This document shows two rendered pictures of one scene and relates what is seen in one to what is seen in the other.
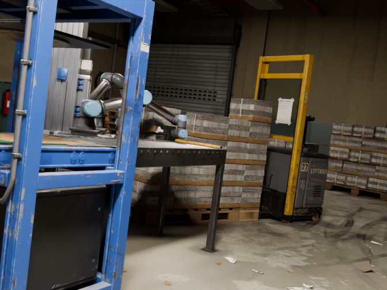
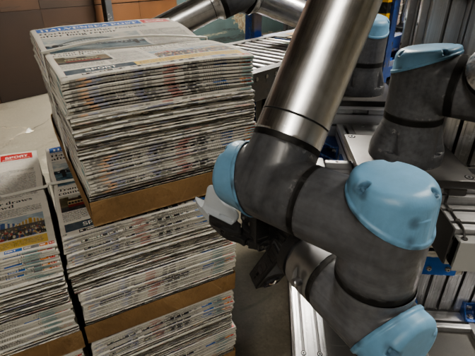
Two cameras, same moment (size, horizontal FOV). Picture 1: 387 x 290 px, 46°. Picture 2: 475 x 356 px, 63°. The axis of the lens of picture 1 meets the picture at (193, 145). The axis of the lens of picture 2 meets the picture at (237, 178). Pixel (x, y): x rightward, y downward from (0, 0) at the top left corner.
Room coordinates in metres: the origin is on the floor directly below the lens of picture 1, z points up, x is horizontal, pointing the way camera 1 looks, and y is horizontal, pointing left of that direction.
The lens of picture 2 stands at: (4.96, 0.68, 1.18)
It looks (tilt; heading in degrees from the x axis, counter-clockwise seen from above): 29 degrees down; 190
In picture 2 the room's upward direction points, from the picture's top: straight up
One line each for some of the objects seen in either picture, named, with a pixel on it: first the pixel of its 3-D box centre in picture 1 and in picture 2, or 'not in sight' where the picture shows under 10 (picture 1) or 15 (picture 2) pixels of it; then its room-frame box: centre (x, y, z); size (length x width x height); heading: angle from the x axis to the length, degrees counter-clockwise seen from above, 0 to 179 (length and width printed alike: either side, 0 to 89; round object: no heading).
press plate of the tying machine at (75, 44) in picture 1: (31, 36); not in sight; (2.28, 0.86, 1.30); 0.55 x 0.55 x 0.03; 58
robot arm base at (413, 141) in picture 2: (94, 122); (408, 133); (4.14, 0.91, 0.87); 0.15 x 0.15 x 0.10
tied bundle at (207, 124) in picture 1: (205, 126); not in sight; (4.67, -0.10, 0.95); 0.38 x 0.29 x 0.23; 37
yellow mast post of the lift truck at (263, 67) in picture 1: (255, 129); not in sight; (5.56, -0.71, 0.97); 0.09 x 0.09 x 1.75; 38
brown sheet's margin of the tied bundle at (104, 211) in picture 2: not in sight; (164, 171); (4.38, 0.45, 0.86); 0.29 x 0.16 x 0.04; 130
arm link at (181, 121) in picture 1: (181, 121); not in sight; (3.87, 0.12, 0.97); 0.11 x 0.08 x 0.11; 25
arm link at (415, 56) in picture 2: not in sight; (425, 79); (4.15, 0.91, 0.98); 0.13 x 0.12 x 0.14; 60
